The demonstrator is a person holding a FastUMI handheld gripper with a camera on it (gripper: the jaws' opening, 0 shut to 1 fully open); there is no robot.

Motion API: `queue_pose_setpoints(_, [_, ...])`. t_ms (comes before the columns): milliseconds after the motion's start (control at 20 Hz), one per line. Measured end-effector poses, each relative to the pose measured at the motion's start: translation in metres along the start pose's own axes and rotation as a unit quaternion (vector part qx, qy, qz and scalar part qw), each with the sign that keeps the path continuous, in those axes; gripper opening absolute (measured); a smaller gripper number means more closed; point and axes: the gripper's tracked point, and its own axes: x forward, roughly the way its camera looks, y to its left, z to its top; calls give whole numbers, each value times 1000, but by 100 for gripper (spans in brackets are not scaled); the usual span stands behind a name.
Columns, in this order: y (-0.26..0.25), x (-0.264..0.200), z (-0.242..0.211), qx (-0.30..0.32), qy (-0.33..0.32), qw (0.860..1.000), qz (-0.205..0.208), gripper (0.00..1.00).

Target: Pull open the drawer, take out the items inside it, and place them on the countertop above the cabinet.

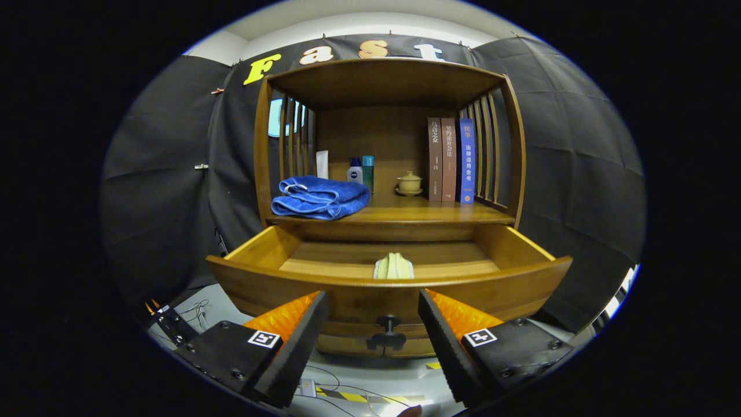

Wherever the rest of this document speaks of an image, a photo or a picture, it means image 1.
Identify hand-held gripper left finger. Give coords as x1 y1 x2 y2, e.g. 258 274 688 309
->
174 291 329 409

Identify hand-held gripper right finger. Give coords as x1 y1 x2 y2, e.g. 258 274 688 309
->
418 290 575 408

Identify wooden drawer with black knob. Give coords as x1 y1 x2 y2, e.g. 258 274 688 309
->
206 223 574 352

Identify wooden countertop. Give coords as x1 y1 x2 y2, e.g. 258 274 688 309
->
267 193 516 225

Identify wooden cabinet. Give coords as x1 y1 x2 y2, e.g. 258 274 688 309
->
253 57 526 358

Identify yellow and black floor tape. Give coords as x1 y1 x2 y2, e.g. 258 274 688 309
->
316 387 426 405

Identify folded blue towel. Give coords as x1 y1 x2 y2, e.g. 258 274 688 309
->
271 176 371 221

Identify beige lidded teacup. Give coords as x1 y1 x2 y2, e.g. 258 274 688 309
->
396 170 423 196

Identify reddish brown book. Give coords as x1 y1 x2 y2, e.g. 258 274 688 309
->
441 118 457 203

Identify dark brown book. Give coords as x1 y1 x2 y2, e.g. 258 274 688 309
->
428 118 443 202

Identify white object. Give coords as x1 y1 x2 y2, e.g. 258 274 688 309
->
602 265 640 319

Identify blue book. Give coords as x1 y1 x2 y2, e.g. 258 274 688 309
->
457 119 476 204

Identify black backdrop cloth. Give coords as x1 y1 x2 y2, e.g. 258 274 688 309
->
98 35 646 334

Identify thin floor cables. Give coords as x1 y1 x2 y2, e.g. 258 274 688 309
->
178 299 210 332

